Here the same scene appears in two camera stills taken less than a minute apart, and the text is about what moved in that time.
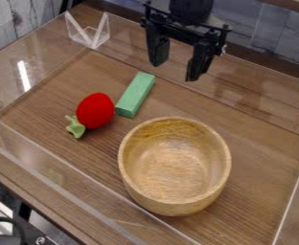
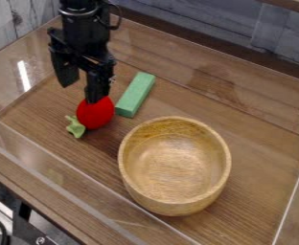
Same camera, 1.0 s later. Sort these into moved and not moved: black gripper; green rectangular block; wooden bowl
Moved: black gripper
Not moved: wooden bowl; green rectangular block
